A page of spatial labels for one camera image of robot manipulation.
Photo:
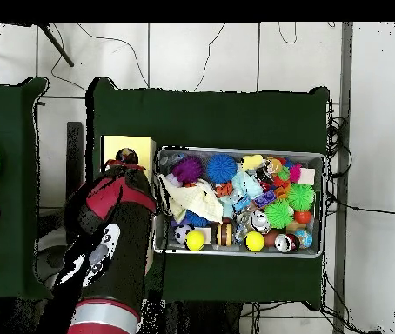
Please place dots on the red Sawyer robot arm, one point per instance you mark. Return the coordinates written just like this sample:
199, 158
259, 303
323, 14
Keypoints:
128, 243

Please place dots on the blue spiky ball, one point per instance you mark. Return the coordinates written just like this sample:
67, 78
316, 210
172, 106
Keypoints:
222, 168

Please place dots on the silver drink can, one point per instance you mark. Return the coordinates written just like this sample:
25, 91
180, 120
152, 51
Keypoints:
260, 222

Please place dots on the dark green side-table cloth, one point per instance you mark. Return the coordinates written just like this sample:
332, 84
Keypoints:
9, 114

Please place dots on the purple spiky toy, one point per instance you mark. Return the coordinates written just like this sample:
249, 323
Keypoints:
187, 169

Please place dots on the cream waffle cloth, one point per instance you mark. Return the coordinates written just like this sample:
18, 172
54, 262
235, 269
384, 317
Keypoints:
197, 201

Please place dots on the clear mesh bin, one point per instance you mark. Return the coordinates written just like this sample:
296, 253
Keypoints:
270, 254

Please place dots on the wooden box with three holes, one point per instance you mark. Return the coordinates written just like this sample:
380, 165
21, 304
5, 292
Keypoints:
145, 146

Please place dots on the dark green tablecloth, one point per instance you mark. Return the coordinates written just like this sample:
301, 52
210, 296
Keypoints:
218, 118

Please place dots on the red drink can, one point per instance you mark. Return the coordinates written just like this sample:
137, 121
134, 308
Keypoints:
286, 242

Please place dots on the yellow tennis-seam ball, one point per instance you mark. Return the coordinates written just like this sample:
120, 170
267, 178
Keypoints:
254, 241

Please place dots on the green spiky ball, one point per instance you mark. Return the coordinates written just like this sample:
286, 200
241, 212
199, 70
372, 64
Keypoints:
278, 213
301, 196

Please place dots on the long black tripod leg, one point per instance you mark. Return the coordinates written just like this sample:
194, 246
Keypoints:
56, 45

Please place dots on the small soccer ball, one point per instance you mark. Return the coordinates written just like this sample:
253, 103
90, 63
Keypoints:
182, 233

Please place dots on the smooth yellow ball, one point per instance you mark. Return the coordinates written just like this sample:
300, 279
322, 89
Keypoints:
195, 240

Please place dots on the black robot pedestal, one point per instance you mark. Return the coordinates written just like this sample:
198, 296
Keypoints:
204, 320

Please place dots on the dark grey rounded floor object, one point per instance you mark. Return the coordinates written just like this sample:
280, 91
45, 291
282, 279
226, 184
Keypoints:
46, 259

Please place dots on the brown striped wooden burger toy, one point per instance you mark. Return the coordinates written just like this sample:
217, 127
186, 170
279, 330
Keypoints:
224, 233

